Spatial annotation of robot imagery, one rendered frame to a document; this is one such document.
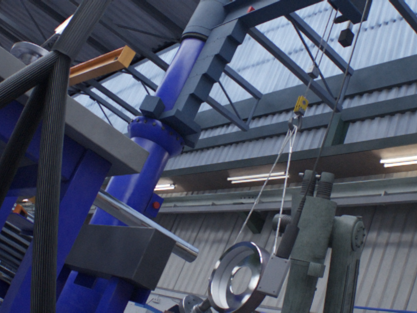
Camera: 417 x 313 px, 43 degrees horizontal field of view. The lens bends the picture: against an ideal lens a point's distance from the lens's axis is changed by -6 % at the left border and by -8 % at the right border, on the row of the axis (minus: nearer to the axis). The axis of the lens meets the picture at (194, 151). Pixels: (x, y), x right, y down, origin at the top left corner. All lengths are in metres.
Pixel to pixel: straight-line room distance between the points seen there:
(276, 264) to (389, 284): 5.50
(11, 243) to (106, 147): 4.87
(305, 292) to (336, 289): 0.21
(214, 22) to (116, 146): 3.80
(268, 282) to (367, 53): 8.62
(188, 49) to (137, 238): 3.22
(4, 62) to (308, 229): 2.53
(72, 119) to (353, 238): 2.54
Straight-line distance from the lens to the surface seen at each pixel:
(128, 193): 4.02
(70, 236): 0.89
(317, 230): 3.17
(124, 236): 1.49
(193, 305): 2.86
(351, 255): 3.31
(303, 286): 3.19
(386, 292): 7.22
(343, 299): 3.35
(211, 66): 4.20
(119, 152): 0.89
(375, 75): 9.55
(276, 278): 1.79
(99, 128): 0.88
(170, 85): 4.36
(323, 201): 3.19
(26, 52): 2.20
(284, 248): 1.81
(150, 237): 1.37
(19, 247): 5.74
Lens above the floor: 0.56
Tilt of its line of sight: 21 degrees up
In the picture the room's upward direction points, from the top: 25 degrees clockwise
